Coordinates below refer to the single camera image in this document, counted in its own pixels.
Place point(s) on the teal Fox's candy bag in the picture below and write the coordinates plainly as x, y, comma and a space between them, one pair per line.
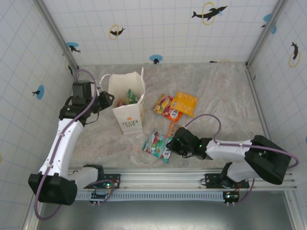
154, 145

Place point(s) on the white paper bag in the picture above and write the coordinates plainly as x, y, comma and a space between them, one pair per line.
127, 119

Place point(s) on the orange Fox's fruits candy bag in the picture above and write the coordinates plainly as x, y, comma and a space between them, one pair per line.
163, 105

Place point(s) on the yellow-orange snack packet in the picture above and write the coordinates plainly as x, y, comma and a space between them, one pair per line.
184, 103

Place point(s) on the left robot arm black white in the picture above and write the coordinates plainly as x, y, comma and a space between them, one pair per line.
62, 143

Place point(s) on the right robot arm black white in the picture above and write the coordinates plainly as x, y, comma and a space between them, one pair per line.
227, 151

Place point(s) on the black animal blue patch sticker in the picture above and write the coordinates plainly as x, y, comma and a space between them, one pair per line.
39, 92

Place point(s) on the shark blue patch sticker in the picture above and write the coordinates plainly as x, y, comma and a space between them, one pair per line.
73, 48

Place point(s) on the penguin blue patch sticker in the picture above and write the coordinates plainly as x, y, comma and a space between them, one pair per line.
156, 59

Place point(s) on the right small controller board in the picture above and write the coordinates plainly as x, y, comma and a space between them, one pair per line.
231, 197

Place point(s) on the small controller board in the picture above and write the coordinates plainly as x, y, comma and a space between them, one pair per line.
97, 196
231, 197

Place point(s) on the grey metal panel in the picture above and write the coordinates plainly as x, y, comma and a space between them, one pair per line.
156, 215

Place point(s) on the left small controller board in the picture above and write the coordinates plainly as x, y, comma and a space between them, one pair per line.
97, 196

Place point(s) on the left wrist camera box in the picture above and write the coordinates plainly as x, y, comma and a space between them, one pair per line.
82, 89

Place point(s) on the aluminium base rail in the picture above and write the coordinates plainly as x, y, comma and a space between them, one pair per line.
163, 178

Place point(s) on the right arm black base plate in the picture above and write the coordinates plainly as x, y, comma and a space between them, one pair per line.
212, 179

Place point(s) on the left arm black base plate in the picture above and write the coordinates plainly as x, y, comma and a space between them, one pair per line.
115, 178

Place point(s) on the aluminium corner post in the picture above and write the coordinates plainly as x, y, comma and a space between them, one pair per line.
57, 36
265, 33

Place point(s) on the blue patch sticker by post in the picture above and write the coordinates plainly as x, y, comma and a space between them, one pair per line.
267, 18

